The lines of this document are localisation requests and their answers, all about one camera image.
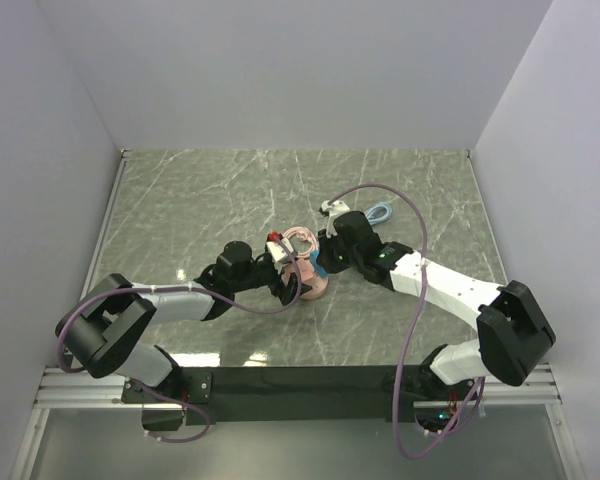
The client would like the pink round power strip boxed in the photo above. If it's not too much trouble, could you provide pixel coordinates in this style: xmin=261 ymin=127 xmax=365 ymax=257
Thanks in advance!
xmin=300 ymin=277 xmax=328 ymax=300

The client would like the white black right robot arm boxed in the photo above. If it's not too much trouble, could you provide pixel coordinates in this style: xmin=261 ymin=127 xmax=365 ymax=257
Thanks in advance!
xmin=317 ymin=201 xmax=556 ymax=399

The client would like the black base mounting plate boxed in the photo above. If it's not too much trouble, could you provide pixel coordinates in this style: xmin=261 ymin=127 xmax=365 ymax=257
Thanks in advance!
xmin=121 ymin=365 xmax=477 ymax=431

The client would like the pink coiled power cord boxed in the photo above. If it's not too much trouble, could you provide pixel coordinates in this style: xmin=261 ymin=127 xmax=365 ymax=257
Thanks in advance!
xmin=282 ymin=225 xmax=322 ymax=261

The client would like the light blue power cord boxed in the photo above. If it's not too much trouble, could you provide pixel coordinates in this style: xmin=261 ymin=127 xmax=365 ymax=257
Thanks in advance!
xmin=362 ymin=202 xmax=395 ymax=225

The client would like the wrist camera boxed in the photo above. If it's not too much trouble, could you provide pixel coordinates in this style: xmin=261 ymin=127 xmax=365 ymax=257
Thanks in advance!
xmin=265 ymin=232 xmax=297 ymax=266
xmin=319 ymin=200 xmax=350 ymax=238

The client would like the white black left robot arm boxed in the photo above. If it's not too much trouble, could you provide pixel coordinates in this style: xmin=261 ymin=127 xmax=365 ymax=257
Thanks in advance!
xmin=55 ymin=235 xmax=303 ymax=402

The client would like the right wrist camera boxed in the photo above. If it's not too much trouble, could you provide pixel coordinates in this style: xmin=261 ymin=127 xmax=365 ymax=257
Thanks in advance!
xmin=319 ymin=200 xmax=350 ymax=238

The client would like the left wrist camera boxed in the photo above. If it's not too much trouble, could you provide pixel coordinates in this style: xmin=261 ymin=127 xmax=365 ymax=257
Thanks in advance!
xmin=265 ymin=232 xmax=297 ymax=266

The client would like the pink cube socket adapter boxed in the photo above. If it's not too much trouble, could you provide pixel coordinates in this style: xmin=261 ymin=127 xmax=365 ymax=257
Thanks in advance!
xmin=282 ymin=258 xmax=315 ymax=287

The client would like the blue plug adapter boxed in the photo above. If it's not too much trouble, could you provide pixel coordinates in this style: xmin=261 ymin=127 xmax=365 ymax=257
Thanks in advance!
xmin=309 ymin=250 xmax=328 ymax=279

